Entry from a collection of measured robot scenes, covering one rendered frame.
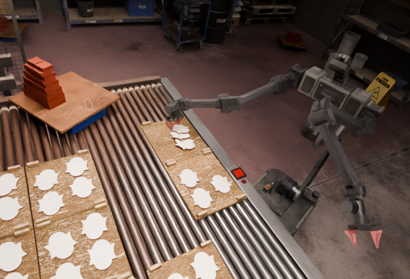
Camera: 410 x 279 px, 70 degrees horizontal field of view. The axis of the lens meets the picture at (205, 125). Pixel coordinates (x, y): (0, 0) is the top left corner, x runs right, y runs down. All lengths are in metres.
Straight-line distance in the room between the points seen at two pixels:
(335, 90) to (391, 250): 1.93
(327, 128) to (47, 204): 1.43
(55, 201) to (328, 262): 2.25
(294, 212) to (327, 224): 0.51
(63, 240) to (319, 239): 2.22
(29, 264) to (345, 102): 1.83
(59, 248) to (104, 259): 0.21
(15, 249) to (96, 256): 0.35
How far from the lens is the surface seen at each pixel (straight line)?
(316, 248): 3.01
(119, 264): 1.53
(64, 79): 2.44
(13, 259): 1.63
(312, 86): 1.97
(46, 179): 1.85
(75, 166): 1.88
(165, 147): 1.98
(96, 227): 1.62
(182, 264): 1.54
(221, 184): 1.81
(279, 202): 2.78
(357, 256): 3.17
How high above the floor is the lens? 2.33
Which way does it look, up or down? 39 degrees down
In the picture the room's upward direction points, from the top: 12 degrees clockwise
